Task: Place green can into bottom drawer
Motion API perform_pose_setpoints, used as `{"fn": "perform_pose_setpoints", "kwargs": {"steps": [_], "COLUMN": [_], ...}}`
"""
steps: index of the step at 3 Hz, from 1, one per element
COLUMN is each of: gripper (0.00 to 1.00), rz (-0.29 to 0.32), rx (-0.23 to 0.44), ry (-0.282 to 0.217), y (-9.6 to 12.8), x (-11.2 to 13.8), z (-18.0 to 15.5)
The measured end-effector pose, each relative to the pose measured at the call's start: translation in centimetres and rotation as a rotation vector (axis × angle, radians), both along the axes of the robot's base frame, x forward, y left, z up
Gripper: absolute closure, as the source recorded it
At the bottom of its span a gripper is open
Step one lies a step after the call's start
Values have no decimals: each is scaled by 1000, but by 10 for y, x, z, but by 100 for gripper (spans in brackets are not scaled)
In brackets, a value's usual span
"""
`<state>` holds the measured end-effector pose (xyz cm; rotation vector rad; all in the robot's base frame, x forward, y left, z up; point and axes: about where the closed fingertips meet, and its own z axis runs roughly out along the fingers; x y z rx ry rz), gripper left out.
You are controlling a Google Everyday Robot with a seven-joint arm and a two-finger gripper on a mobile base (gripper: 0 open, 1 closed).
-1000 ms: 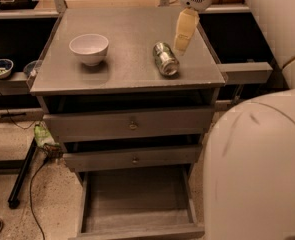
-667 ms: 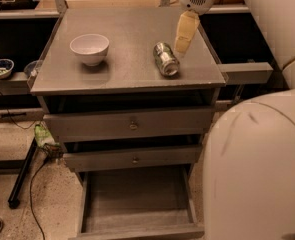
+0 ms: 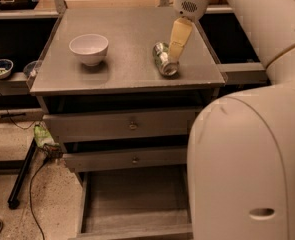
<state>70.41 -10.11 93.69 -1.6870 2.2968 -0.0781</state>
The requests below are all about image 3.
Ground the grey drawer cabinet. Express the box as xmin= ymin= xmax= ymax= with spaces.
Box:
xmin=26 ymin=6 xmax=229 ymax=185

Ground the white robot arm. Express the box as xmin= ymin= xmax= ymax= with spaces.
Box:
xmin=187 ymin=0 xmax=295 ymax=240

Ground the green chip bag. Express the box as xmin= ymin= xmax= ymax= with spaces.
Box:
xmin=33 ymin=124 xmax=59 ymax=148

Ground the white bowl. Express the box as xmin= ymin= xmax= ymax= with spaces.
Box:
xmin=69 ymin=34 xmax=109 ymax=66

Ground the grey side beam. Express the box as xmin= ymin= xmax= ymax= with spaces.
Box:
xmin=218 ymin=62 xmax=268 ymax=85

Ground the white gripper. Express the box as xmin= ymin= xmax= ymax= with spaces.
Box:
xmin=168 ymin=0 xmax=210 ymax=62

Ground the bottom grey drawer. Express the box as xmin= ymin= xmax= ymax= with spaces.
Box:
xmin=69 ymin=165 xmax=193 ymax=240

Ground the top grey drawer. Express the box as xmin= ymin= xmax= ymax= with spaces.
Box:
xmin=43 ymin=107 xmax=200 ymax=143

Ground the black floor cable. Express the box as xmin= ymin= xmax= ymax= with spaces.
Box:
xmin=28 ymin=157 xmax=51 ymax=240

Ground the clear small cup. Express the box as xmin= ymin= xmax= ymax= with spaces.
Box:
xmin=23 ymin=60 xmax=42 ymax=77

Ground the black stand leg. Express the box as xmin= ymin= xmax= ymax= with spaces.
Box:
xmin=7 ymin=140 xmax=37 ymax=210

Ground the grey left shelf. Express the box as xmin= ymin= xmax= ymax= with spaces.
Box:
xmin=0 ymin=72 xmax=29 ymax=96

